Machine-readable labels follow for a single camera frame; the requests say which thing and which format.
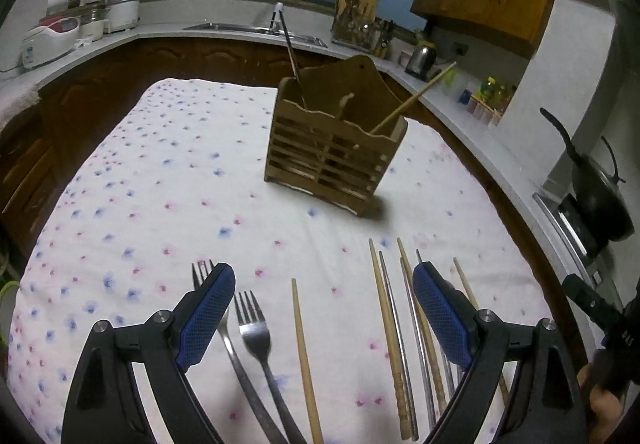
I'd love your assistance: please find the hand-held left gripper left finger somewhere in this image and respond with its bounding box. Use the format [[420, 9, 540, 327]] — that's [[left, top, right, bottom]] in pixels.
[[61, 262, 236, 444]]

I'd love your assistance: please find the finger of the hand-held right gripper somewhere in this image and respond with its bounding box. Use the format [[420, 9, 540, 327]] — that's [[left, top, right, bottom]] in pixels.
[[561, 274, 626, 340]]

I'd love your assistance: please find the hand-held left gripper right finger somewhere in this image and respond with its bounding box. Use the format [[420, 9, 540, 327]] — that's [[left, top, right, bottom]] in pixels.
[[412, 261, 588, 444]]

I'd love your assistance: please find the wooden slatted utensil holder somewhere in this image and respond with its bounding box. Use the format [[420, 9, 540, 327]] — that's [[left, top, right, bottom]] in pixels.
[[264, 54, 408, 217]]

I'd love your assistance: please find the person's right hand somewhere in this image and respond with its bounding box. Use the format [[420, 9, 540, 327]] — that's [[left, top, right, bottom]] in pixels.
[[575, 364, 627, 425]]

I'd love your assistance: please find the thin wooden chopstick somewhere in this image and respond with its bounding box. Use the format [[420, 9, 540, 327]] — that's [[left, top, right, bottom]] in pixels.
[[454, 258, 510, 405]]

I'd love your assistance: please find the short metal fork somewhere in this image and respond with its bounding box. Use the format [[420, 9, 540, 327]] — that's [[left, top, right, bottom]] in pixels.
[[235, 291, 307, 444]]

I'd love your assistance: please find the long metal fork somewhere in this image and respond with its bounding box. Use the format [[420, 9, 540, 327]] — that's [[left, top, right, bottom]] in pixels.
[[192, 260, 288, 444]]

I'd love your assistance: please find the carved wooden chopstick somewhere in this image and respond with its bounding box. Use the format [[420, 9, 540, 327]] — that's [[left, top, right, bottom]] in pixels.
[[397, 238, 447, 412], [369, 238, 412, 441]]

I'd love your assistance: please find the gas stove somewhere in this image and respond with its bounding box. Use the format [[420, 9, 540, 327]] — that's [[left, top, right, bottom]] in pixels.
[[532, 191, 621, 295]]

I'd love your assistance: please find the black wok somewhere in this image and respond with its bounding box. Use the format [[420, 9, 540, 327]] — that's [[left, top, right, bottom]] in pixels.
[[539, 108, 636, 242]]

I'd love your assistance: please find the plain wooden chopstick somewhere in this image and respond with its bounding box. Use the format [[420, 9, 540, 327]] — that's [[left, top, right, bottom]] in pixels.
[[291, 279, 325, 444]]

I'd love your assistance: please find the floral white tablecloth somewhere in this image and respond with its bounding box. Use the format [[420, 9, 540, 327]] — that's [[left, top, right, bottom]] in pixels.
[[7, 78, 556, 444]]

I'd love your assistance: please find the light wooden chopstick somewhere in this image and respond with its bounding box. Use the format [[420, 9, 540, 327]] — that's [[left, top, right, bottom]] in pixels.
[[370, 61, 457, 133]]

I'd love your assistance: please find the row of condiment bottles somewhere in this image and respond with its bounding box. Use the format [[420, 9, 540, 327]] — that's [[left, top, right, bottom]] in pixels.
[[467, 76, 518, 125]]

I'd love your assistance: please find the white plastic container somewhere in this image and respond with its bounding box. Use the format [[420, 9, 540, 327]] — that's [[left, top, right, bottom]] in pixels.
[[445, 71, 466, 99]]

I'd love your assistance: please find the steel kettle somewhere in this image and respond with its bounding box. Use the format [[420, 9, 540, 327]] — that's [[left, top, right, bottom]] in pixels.
[[404, 42, 438, 80]]

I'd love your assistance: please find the dark chopstick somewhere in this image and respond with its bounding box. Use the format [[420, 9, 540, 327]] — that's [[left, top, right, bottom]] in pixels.
[[279, 8, 308, 107]]

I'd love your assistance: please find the white towel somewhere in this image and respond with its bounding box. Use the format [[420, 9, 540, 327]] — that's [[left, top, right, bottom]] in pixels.
[[0, 82, 41, 122]]

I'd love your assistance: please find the steel kitchen sink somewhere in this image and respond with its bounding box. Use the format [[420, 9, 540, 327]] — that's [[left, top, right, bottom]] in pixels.
[[183, 22, 328, 48]]

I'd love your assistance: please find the small blender jar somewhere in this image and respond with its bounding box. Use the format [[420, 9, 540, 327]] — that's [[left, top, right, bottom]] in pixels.
[[77, 6, 108, 42]]

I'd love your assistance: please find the tall steel pot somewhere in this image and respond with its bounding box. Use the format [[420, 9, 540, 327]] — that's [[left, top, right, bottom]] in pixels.
[[106, 0, 141, 33]]

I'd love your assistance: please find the white rice cooker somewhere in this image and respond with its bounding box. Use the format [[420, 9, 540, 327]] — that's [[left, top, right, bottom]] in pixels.
[[21, 15, 81, 69]]

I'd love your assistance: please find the wooden cutting board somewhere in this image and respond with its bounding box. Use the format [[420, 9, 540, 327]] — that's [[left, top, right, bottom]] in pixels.
[[334, 0, 378, 32]]

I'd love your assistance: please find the wire utensil rack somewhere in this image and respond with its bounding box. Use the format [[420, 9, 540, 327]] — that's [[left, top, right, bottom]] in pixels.
[[331, 18, 396, 58]]

